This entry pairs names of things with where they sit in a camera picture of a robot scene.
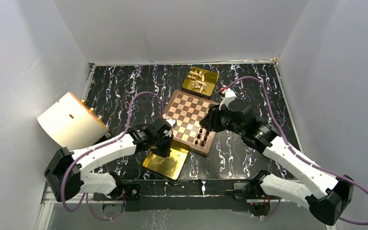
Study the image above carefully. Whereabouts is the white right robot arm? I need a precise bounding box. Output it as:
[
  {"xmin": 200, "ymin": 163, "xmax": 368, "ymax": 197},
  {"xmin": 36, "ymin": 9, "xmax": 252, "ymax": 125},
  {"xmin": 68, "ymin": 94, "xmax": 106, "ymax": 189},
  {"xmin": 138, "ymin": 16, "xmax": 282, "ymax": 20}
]
[{"xmin": 199, "ymin": 99, "xmax": 353, "ymax": 226}]

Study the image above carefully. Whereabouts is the gold tin with light pieces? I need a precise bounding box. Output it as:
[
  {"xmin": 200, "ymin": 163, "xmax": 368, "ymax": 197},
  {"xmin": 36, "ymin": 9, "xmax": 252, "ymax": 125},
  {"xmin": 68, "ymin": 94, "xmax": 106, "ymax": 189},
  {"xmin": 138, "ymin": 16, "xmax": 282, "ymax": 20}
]
[{"xmin": 181, "ymin": 67, "xmax": 219, "ymax": 99}]

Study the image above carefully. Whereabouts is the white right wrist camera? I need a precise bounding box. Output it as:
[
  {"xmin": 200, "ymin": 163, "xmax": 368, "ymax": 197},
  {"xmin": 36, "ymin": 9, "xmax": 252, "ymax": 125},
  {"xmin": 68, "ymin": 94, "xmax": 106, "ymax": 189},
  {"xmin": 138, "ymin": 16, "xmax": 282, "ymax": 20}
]
[{"xmin": 219, "ymin": 88, "xmax": 237, "ymax": 110}]

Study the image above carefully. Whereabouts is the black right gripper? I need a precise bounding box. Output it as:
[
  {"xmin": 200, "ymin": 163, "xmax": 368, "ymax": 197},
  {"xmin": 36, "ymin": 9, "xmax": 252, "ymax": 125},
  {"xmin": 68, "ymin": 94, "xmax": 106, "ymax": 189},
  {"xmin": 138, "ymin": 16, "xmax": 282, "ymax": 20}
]
[{"xmin": 198, "ymin": 103, "xmax": 244, "ymax": 136}]

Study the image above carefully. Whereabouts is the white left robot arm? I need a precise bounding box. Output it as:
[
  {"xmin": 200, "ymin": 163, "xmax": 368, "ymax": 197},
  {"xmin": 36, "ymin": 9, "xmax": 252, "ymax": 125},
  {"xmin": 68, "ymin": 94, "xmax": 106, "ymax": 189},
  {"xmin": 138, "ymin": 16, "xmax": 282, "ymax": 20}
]
[{"xmin": 44, "ymin": 117, "xmax": 176, "ymax": 202}]

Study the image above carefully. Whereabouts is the wooden folding chess board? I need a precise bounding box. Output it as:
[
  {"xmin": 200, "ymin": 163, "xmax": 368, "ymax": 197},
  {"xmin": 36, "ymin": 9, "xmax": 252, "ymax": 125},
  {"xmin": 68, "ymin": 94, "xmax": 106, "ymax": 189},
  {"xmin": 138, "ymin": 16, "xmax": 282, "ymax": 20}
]
[{"xmin": 165, "ymin": 90, "xmax": 216, "ymax": 156}]

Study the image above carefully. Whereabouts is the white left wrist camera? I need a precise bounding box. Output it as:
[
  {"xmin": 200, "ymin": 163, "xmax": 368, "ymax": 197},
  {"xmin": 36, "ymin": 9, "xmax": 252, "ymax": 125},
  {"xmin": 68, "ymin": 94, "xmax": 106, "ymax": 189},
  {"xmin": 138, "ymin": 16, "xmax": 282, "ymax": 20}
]
[{"xmin": 166, "ymin": 118, "xmax": 177, "ymax": 128}]

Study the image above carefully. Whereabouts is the gold tin with dark pieces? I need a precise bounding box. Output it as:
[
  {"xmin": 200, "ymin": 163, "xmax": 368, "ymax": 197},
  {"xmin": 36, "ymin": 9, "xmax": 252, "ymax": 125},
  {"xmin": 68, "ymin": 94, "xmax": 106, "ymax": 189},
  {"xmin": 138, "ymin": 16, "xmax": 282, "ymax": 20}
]
[{"xmin": 142, "ymin": 140, "xmax": 190, "ymax": 182}]

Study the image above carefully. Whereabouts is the pile of light chess pieces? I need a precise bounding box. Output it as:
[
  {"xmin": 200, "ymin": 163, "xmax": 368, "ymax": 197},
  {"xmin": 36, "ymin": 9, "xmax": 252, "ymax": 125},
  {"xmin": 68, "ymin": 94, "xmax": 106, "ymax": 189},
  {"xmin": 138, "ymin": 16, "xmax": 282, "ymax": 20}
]
[{"xmin": 187, "ymin": 70, "xmax": 207, "ymax": 92}]

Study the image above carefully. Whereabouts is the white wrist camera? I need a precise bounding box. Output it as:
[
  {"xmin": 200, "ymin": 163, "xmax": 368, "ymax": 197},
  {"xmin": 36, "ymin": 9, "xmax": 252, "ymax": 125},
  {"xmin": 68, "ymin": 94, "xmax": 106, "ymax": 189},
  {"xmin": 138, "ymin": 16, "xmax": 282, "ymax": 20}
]
[
  {"xmin": 166, "ymin": 118, "xmax": 177, "ymax": 128},
  {"xmin": 219, "ymin": 88, "xmax": 237, "ymax": 110}
]

